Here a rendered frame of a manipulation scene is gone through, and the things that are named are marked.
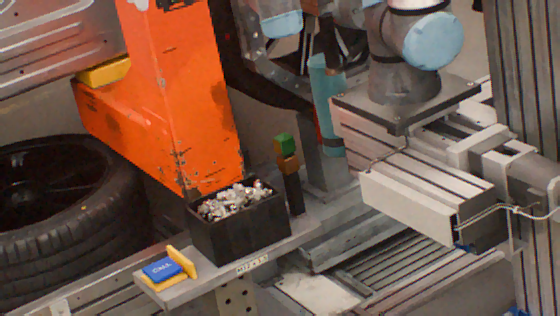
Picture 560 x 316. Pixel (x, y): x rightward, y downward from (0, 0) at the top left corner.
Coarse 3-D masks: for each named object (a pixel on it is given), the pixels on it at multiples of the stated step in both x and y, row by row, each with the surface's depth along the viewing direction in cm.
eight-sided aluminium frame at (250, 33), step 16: (240, 0) 265; (240, 16) 270; (256, 16) 268; (240, 32) 272; (256, 32) 269; (256, 48) 270; (256, 64) 271; (272, 64) 274; (368, 64) 295; (272, 80) 277; (288, 80) 278; (352, 80) 289; (304, 96) 282
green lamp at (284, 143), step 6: (276, 138) 254; (282, 138) 253; (288, 138) 253; (276, 144) 254; (282, 144) 252; (288, 144) 253; (294, 144) 254; (276, 150) 255; (282, 150) 253; (288, 150) 254; (294, 150) 255
